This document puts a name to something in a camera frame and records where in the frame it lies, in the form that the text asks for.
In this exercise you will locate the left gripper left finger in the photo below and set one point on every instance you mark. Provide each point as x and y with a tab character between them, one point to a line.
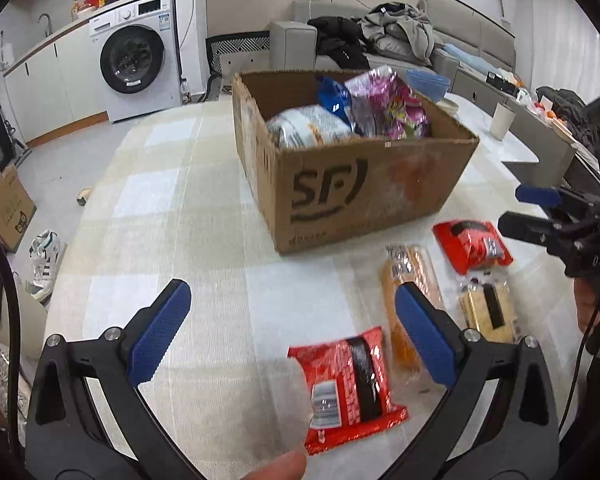
87	418

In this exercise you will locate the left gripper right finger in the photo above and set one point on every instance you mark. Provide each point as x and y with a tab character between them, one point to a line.
497	418

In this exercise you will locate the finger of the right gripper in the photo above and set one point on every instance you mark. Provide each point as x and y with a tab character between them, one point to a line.
560	203
553	234

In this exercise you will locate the cracker sandwich pack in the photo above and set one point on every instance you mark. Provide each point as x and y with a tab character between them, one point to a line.
488	309

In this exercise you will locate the orange wafer biscuit pack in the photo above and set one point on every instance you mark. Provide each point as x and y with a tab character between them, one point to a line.
407	279

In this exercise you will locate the red snack packet barcode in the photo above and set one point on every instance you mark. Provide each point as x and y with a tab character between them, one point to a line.
349	390

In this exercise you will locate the purple grape candy bag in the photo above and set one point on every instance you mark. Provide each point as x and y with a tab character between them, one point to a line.
382	104

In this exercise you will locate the blue snack packet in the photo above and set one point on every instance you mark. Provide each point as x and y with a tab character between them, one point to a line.
335	98

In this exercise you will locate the person's right hand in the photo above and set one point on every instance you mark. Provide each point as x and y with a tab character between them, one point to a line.
585	291

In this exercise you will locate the person's left hand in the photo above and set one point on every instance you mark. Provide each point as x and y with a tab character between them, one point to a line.
290	466

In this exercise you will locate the white coffee table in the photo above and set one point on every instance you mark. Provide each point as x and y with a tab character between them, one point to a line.
532	151

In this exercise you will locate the white cup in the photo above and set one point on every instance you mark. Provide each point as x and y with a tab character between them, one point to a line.
502	120

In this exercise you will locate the beige plate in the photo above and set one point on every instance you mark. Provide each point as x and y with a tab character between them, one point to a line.
450	107

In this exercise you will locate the blue bowl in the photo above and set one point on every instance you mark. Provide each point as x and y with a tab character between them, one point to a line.
431	85

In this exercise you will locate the white sneaker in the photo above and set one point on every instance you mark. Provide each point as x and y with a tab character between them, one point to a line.
45	255

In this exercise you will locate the grey sofa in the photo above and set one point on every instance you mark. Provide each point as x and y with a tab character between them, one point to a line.
468	38

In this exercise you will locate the grey jacket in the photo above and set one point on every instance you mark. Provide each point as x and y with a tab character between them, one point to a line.
400	31

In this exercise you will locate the cardboard box SF logo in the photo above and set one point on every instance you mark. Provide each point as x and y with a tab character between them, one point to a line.
311	197

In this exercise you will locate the small cardboard box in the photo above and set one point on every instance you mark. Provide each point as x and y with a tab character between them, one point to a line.
16	209

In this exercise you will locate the white chip bag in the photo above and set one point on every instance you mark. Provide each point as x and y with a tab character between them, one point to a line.
307	127

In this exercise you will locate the black jacket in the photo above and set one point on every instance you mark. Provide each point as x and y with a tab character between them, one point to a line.
341	41

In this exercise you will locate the white kitchen cabinet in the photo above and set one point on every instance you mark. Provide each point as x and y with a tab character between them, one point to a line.
56	88

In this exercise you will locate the white washing machine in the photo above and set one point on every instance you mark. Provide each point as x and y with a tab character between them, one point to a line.
137	57

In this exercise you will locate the kitchen faucet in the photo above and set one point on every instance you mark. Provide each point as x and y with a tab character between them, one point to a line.
44	18

